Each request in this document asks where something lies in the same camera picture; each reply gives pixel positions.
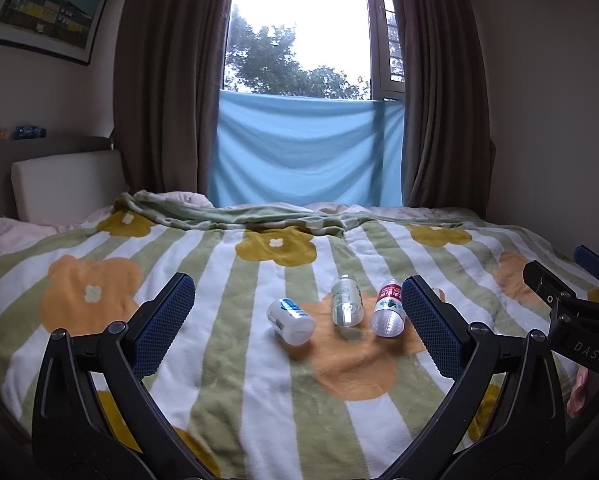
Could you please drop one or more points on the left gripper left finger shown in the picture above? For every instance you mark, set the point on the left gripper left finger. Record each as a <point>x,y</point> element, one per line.
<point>71,436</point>

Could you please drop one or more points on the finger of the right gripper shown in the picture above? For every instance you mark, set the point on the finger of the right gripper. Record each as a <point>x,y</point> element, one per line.
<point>587,259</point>
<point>546,285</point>

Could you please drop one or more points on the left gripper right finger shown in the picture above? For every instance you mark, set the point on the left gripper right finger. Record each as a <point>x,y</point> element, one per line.
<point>503,417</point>

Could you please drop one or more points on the white blue-label plastic cup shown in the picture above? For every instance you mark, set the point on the white blue-label plastic cup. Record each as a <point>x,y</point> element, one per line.
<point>291,322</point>

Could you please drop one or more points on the orange-label clear plastic cup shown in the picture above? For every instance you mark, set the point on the orange-label clear plastic cup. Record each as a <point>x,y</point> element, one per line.
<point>440,294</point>

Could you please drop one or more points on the red-label plastic cup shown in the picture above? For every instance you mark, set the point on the red-label plastic cup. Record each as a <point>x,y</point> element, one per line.
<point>388,318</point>

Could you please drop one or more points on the clear green-label plastic cup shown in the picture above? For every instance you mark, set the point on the clear green-label plastic cup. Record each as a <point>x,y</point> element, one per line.
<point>346,302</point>

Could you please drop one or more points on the right hand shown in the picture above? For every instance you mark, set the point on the right hand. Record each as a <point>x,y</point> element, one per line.
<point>577,399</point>

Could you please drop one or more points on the striped floral blanket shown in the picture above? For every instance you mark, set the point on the striped floral blanket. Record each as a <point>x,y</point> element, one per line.
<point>343,405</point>

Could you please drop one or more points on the right brown curtain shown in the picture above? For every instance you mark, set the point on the right brown curtain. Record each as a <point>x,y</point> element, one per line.
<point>448,154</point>

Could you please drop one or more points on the brown curtain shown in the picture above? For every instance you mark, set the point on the brown curtain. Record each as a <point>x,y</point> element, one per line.
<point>448,154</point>
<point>167,79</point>

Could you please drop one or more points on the pink bed sheet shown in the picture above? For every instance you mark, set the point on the pink bed sheet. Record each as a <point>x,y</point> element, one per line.
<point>16,235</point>

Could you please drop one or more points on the dark headboard shelf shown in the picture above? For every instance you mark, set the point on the dark headboard shelf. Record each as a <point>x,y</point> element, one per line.
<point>19,150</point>

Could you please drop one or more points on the white headboard cushion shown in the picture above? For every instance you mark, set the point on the white headboard cushion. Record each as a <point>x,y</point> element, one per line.
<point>64,189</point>

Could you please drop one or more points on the blue toy car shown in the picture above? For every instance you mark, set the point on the blue toy car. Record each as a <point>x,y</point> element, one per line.
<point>29,132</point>

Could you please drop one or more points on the light blue hanging cloth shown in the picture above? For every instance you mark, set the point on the light blue hanging cloth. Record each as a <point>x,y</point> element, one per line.
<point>301,151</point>

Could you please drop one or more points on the left brown curtain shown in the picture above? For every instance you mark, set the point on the left brown curtain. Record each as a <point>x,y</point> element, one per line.
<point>167,79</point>

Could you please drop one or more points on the framed town picture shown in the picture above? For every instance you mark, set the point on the framed town picture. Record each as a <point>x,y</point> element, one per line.
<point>64,29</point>

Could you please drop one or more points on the window frame with shutter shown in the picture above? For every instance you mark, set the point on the window frame with shutter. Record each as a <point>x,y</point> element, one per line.
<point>387,69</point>

